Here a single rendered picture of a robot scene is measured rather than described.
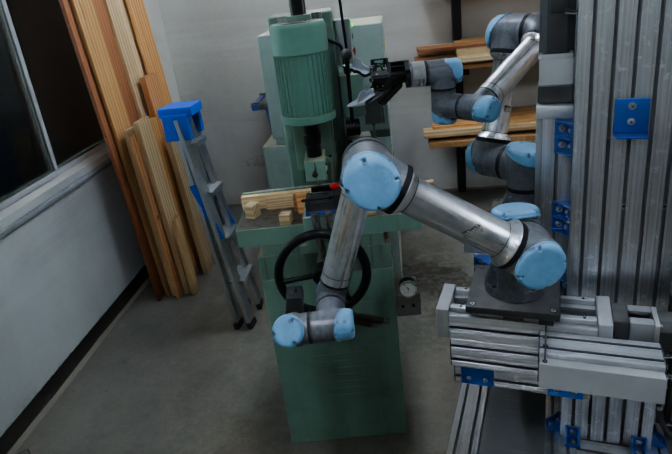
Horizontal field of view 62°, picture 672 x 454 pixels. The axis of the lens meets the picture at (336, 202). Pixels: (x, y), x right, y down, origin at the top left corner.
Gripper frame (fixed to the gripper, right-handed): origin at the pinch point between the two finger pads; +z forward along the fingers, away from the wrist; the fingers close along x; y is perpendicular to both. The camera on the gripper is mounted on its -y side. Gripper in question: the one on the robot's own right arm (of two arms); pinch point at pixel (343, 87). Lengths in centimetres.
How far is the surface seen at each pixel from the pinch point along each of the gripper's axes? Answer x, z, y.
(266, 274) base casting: 44, 32, -37
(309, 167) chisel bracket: 14.1, 14.1, -22.0
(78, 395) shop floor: 65, 135, -118
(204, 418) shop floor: 81, 72, -103
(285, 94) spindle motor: -2.3, 18.4, -3.4
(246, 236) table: 34, 36, -27
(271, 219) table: 27.9, 28.7, -29.6
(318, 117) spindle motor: 4.8, 8.9, -7.5
